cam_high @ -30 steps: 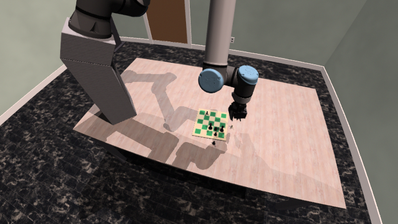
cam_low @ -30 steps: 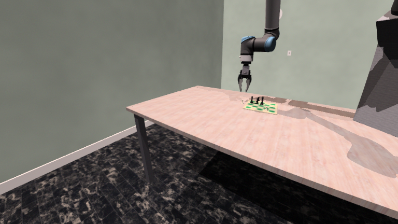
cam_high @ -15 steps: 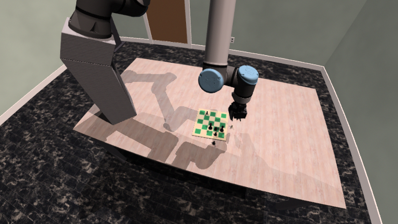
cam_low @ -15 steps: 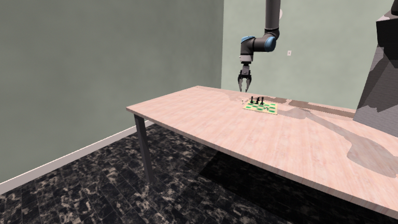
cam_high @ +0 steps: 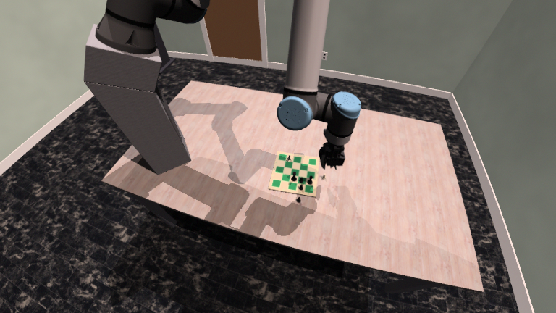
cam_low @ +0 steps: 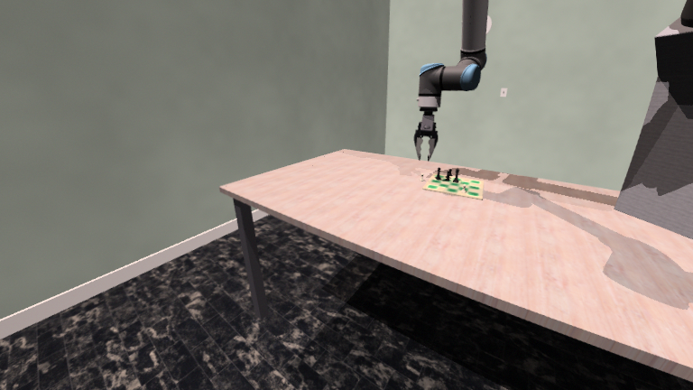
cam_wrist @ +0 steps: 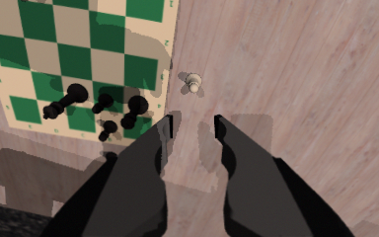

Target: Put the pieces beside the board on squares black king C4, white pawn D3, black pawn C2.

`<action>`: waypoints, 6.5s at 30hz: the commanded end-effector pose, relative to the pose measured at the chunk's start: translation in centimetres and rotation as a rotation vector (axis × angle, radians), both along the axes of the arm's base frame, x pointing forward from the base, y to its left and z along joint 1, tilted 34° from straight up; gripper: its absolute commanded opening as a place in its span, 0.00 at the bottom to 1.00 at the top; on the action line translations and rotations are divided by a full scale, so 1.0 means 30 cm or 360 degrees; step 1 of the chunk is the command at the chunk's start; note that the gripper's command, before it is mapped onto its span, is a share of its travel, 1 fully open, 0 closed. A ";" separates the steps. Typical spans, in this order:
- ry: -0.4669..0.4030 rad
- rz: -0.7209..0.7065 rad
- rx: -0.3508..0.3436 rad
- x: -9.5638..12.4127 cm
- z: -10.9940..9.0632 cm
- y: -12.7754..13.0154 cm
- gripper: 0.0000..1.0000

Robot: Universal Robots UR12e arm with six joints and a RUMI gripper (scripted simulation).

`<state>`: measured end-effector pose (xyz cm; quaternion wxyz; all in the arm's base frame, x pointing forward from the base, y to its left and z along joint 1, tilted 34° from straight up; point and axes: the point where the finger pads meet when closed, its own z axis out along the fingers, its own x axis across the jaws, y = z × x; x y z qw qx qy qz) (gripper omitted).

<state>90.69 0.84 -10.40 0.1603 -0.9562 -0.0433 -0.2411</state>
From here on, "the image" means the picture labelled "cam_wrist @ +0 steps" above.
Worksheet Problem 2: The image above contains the white pawn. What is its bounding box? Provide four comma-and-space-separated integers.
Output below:
186, 73, 201, 93

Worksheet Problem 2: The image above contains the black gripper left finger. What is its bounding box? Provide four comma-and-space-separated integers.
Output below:
39, 115, 173, 237

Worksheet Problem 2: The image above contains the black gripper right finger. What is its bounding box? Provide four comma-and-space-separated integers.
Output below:
214, 115, 354, 237

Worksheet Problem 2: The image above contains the green and cream chessboard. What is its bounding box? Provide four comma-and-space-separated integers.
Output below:
0, 0, 180, 146

